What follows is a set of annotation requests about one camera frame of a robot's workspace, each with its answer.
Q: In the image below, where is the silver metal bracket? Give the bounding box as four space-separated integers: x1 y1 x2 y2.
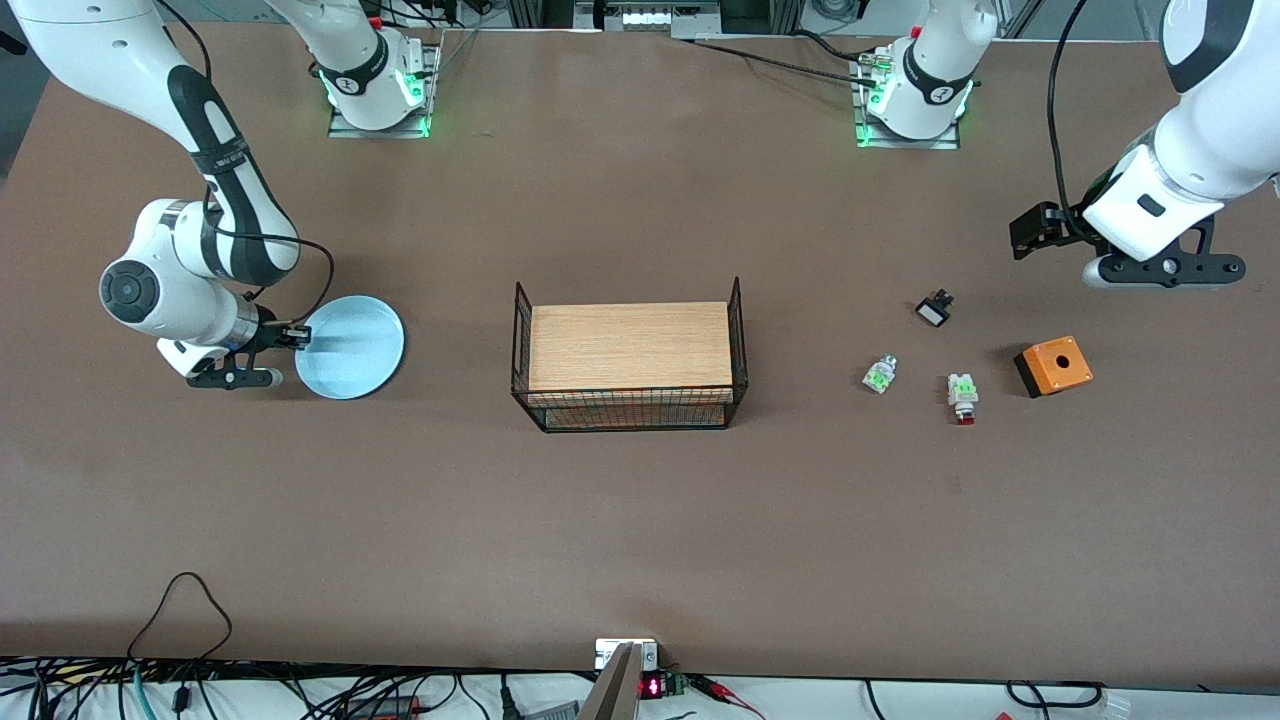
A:
595 638 659 671

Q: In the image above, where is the flat black cable loop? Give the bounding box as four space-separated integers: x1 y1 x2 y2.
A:
1006 680 1106 710

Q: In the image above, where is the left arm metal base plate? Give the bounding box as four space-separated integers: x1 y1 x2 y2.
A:
850 48 963 152

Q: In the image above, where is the black cable to arm base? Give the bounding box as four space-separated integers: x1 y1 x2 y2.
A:
685 38 881 89

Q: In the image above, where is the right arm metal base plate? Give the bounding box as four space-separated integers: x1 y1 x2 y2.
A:
327 28 444 140

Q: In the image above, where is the wooden board shelf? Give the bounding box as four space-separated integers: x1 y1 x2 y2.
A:
527 302 736 393

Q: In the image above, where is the black wire mesh basket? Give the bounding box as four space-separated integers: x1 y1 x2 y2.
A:
511 277 750 434

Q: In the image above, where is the red clip lead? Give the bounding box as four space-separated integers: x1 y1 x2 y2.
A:
690 675 766 720

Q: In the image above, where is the orange button enclosure box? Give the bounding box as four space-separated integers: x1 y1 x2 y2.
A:
1013 336 1094 399

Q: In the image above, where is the grey aluminium bar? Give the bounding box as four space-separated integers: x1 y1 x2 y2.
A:
578 643 642 720

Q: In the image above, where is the aluminium frame structure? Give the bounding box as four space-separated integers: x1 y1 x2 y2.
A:
505 0 806 41

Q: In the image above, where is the light blue round plate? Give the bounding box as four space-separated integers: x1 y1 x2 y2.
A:
294 295 406 400

